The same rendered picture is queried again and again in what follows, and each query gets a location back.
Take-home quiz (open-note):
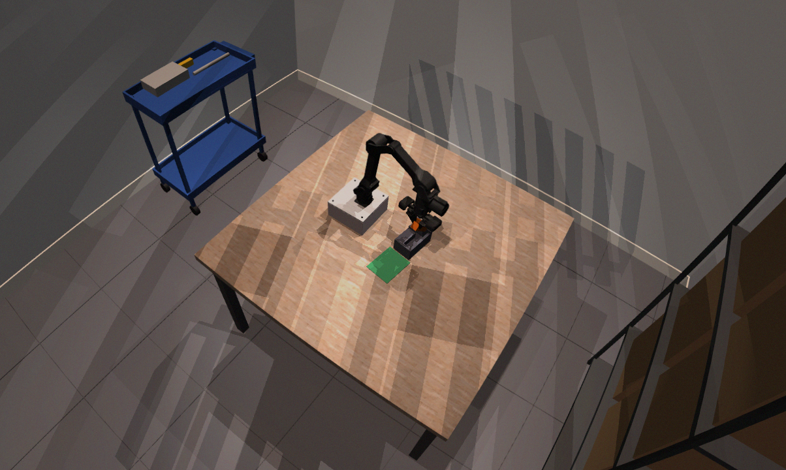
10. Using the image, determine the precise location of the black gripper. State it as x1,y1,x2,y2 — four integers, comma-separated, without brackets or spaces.
398,196,442,232

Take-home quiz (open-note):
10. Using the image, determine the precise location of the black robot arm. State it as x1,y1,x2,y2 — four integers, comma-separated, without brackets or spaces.
353,133,449,217

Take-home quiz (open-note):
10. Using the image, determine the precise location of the orange l-shaped part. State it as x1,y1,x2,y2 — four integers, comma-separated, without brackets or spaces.
410,218,427,232

